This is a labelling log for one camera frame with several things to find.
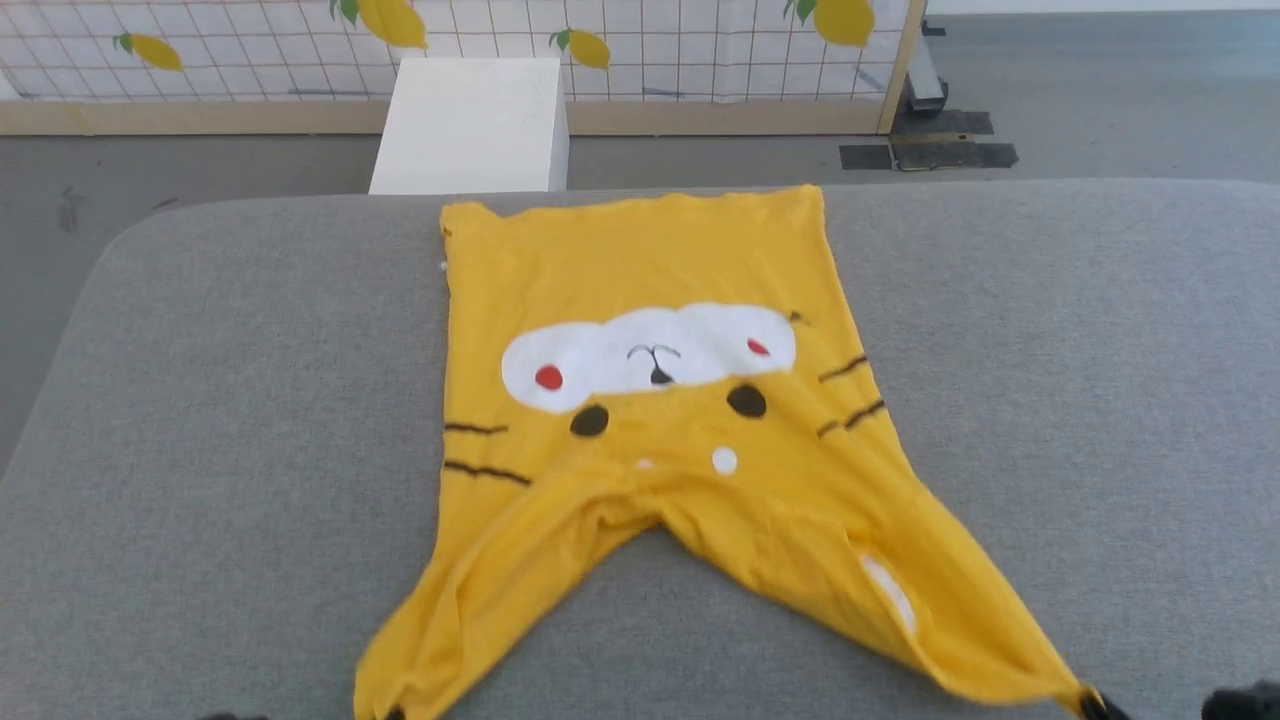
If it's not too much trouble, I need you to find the yellow cartoon face garment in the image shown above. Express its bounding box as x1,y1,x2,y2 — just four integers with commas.
352,183,1101,720

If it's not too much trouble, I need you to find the grey fabric sofa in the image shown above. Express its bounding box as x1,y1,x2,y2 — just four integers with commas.
0,178,1280,720

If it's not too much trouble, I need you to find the black floor tape patch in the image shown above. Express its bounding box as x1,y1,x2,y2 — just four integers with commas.
838,138,1021,173
893,108,996,137

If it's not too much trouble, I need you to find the white box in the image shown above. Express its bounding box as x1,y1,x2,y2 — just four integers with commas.
368,57,571,196

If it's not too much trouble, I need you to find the lemon print partition panel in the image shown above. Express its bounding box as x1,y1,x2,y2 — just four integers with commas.
0,0,929,136

